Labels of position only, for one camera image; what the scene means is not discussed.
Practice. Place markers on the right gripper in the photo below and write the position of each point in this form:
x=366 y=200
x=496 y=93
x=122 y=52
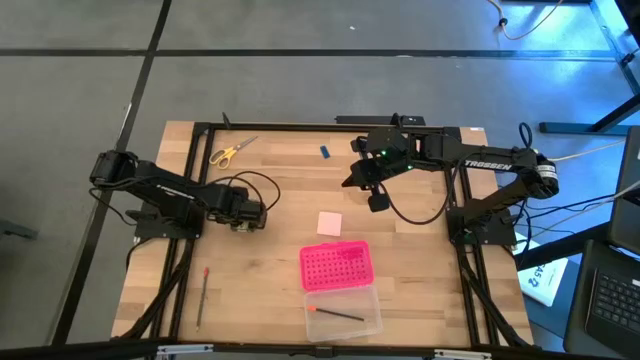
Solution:
x=390 y=150

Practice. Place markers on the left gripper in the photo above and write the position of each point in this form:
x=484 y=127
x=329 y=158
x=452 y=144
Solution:
x=235 y=205

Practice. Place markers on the green yellow crayon box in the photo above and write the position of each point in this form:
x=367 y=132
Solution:
x=241 y=228

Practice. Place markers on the blue eraser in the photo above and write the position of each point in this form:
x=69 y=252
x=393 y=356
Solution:
x=325 y=152

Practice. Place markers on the pink-lidded clear pencil case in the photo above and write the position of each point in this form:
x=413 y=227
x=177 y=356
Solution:
x=335 y=265

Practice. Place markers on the pencil with red eraser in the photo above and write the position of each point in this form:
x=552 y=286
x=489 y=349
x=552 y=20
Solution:
x=202 y=300

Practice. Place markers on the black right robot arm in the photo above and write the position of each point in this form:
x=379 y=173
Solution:
x=492 y=165

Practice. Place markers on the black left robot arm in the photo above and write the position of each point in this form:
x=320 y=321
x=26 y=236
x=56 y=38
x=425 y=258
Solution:
x=170 y=192

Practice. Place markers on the pink sticky note pad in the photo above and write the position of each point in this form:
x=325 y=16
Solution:
x=329 y=223

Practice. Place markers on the white printed booklet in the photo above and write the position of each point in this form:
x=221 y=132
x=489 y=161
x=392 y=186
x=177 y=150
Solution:
x=545 y=285

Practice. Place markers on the black metal stand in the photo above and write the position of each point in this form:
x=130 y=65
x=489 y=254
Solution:
x=575 y=128

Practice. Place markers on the grey floor object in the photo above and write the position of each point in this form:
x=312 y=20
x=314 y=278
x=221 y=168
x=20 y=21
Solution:
x=15 y=229

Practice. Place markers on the black laptop with keyboard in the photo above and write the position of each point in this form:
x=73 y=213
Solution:
x=615 y=300

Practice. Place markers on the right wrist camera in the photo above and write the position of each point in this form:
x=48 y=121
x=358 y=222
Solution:
x=379 y=202

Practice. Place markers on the black bar camera mount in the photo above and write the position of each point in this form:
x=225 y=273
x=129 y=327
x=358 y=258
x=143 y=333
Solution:
x=370 y=120

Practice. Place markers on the black aluminium table frame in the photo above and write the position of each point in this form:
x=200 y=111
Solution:
x=325 y=128

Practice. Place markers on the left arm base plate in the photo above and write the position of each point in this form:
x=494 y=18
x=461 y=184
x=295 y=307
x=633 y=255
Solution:
x=150 y=230

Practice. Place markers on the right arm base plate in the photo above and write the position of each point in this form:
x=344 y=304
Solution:
x=492 y=232

